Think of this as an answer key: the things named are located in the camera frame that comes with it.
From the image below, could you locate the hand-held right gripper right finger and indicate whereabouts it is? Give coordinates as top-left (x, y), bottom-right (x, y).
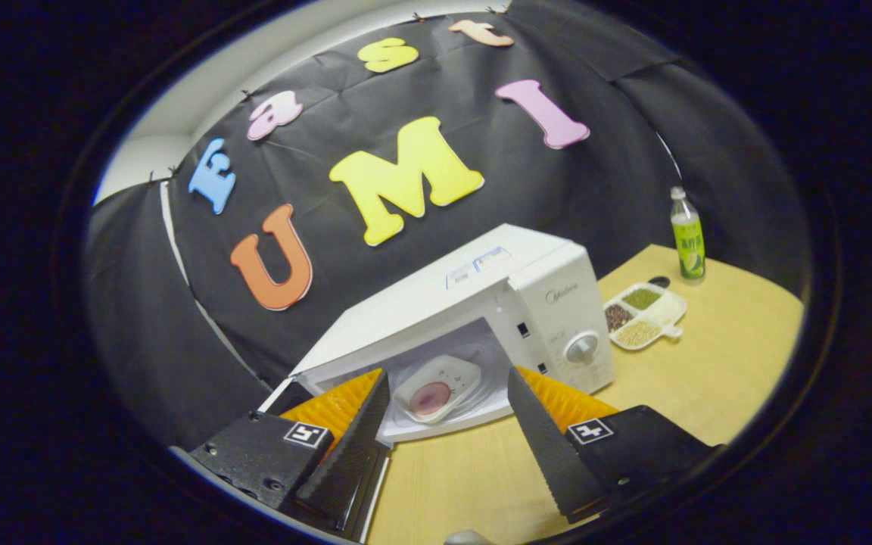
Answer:
top-left (506, 366), bottom-right (717, 525)

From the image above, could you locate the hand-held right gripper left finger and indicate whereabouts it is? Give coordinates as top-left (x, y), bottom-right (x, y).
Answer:
top-left (188, 369), bottom-right (391, 523)

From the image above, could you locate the white tray with pink meat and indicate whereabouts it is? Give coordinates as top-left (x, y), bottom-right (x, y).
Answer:
top-left (393, 354), bottom-right (482, 425)

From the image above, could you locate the white microwave oven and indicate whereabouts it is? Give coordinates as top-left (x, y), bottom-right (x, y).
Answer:
top-left (258, 223), bottom-right (617, 544)

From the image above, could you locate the white divided dish of beans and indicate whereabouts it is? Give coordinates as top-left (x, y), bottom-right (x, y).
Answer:
top-left (604, 282), bottom-right (688, 350)

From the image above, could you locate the green drink bottle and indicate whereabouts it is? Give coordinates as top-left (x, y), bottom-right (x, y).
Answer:
top-left (669, 186), bottom-right (707, 282)

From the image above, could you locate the black backdrop cloth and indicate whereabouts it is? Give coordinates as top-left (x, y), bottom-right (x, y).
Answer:
top-left (84, 0), bottom-right (815, 451)

